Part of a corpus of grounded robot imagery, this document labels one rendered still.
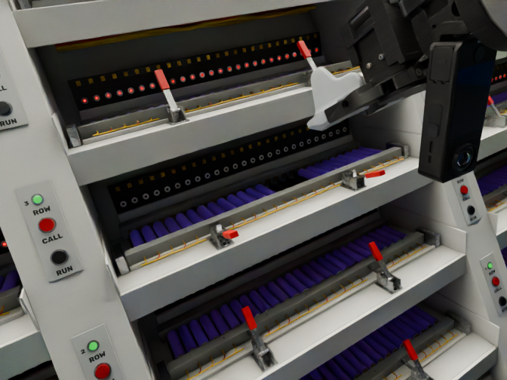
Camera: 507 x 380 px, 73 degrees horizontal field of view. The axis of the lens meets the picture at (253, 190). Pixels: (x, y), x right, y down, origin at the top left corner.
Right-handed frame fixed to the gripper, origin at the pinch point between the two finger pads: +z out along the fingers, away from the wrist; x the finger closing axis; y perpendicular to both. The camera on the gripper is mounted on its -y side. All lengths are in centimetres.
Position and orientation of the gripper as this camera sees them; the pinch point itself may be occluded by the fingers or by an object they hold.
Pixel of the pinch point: (342, 120)
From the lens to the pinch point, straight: 42.4
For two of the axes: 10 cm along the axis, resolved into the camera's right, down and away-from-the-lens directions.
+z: -3.4, 1.3, 9.3
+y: -3.5, -9.4, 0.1
